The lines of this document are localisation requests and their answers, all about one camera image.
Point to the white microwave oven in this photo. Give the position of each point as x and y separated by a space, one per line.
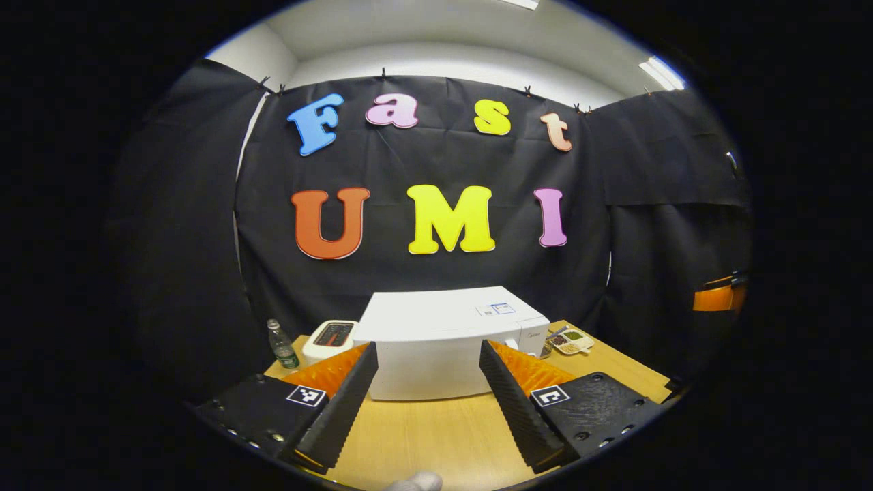
430 327

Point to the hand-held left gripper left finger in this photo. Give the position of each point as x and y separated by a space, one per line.
341 409

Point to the metal spoon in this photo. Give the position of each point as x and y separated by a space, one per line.
557 332

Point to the black backdrop cloth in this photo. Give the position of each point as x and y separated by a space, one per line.
648 170

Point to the ceiling light panel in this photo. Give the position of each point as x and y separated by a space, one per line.
663 73
522 3

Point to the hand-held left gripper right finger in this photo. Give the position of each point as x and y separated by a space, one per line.
518 409

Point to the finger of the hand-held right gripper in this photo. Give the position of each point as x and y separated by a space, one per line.
719 299

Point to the white toaster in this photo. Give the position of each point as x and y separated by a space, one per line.
327 337

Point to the white divided condiment dish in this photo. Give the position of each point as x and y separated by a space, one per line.
573 341

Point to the clear plastic water bottle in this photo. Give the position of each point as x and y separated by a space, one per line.
283 351

